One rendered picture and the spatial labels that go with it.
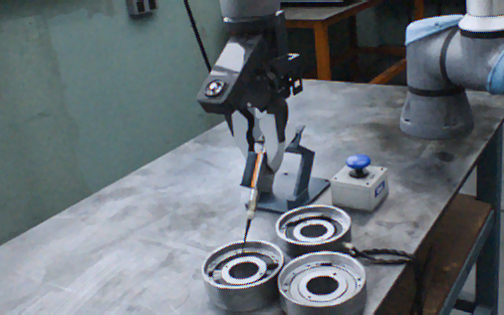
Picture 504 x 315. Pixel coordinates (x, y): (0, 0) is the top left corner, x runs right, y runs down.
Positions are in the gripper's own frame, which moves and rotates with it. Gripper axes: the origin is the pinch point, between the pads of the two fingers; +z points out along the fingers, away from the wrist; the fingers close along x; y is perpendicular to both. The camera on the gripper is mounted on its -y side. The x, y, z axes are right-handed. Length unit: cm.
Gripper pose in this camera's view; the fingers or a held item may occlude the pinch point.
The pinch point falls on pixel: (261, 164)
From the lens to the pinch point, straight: 77.8
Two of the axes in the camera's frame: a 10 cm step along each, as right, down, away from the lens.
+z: 1.0, 9.4, 3.3
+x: -8.6, -0.9, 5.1
